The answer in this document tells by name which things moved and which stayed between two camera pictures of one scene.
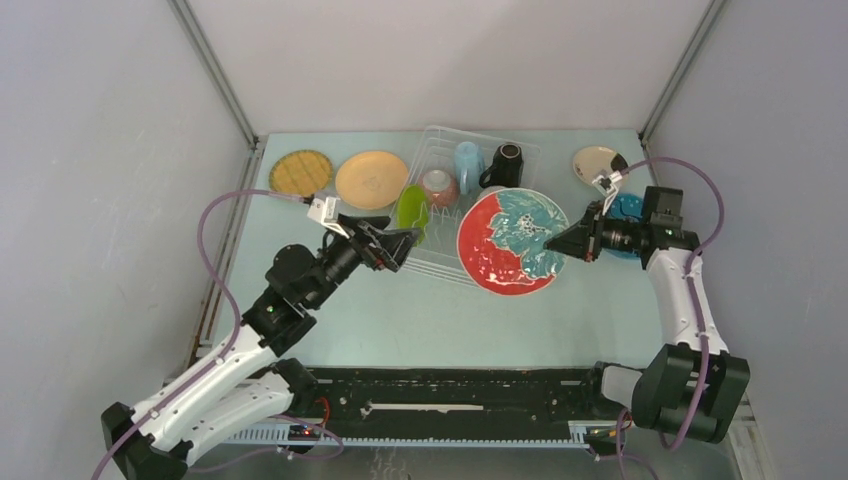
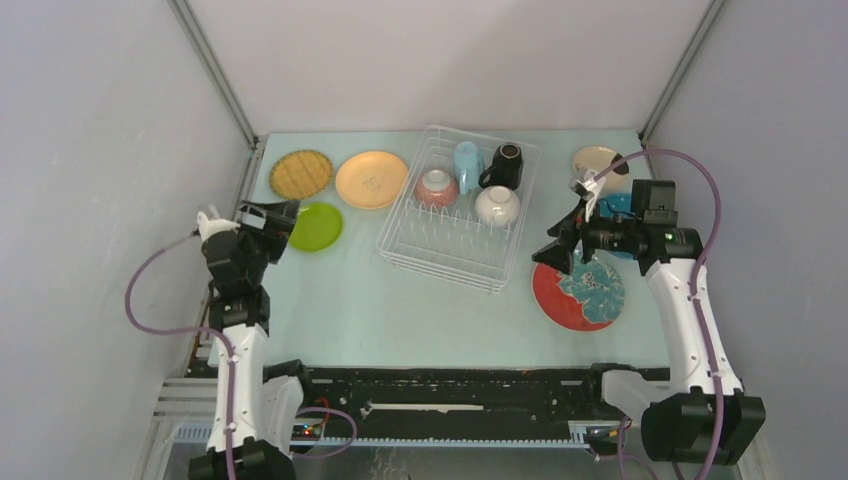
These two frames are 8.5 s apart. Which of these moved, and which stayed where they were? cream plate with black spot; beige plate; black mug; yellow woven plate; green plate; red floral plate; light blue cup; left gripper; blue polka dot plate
Moved: red floral plate; green plate; left gripper
Stayed: beige plate; cream plate with black spot; black mug; yellow woven plate; blue polka dot plate; light blue cup
